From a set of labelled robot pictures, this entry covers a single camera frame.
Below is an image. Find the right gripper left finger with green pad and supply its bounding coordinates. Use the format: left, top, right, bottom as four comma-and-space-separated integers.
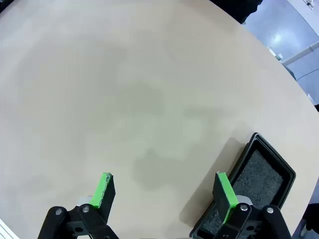
37, 171, 118, 239

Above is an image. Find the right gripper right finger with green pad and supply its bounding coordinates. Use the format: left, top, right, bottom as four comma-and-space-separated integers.
212, 171, 292, 239

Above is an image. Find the dark grey foam pad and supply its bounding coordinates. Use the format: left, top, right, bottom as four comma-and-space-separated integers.
199, 150, 284, 236

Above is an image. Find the black plastic tray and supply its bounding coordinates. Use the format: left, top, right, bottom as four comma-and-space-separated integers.
189, 132, 297, 239

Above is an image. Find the person in black t-shirt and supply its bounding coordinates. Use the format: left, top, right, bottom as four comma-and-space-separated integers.
209, 0, 264, 25

